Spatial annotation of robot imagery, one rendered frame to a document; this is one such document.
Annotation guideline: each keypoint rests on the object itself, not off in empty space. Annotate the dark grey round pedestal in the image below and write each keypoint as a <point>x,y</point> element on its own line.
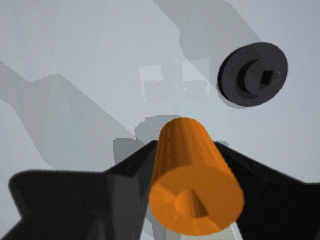
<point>253,75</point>

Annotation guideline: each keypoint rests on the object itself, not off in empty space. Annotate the orange knob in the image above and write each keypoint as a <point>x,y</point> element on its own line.
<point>193,192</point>

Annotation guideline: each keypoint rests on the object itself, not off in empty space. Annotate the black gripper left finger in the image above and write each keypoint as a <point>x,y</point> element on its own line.
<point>118,196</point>

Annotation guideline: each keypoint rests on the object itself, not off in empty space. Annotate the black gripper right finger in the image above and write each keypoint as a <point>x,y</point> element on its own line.
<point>277,207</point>

